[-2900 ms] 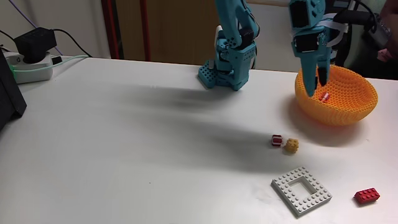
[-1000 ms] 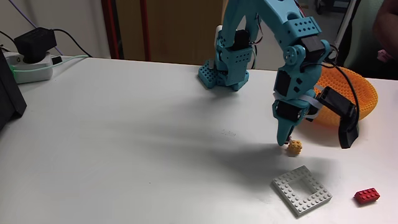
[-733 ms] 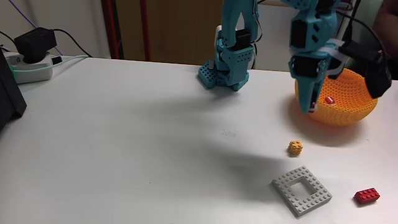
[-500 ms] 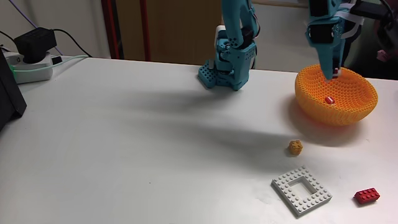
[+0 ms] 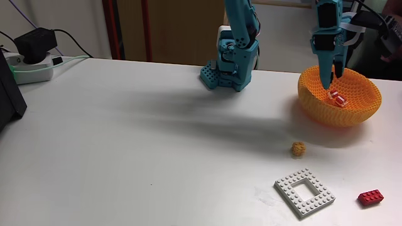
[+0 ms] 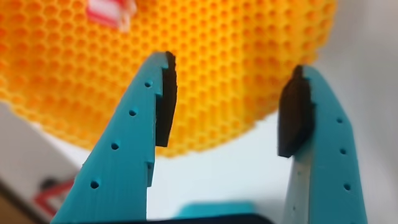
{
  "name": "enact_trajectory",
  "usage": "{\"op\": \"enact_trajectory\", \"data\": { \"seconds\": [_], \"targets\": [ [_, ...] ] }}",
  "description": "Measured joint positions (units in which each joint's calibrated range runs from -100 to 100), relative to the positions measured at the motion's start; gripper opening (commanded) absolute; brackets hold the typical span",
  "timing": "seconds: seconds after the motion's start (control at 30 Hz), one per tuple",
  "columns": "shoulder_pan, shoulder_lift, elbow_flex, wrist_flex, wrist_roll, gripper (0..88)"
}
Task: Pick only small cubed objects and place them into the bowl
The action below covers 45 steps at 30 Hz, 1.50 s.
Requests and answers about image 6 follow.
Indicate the red white striped cube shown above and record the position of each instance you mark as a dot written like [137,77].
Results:
[105,12]

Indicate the orange honeycomb bowl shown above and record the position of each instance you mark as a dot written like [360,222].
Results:
[217,46]

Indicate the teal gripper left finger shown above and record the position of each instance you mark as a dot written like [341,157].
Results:
[124,155]

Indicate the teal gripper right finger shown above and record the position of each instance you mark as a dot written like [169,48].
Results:
[326,155]

